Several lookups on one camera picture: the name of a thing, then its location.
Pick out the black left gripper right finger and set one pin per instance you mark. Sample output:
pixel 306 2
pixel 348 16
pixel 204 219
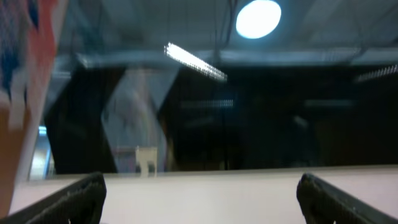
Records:
pixel 323 203

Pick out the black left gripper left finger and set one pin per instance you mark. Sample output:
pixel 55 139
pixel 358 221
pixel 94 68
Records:
pixel 80 202

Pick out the red purple pad package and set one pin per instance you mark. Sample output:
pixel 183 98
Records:
pixel 30 33

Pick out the long fluorescent ceiling light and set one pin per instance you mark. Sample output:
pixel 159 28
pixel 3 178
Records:
pixel 189 60

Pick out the round ceiling light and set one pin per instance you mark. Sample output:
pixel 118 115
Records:
pixel 258 19

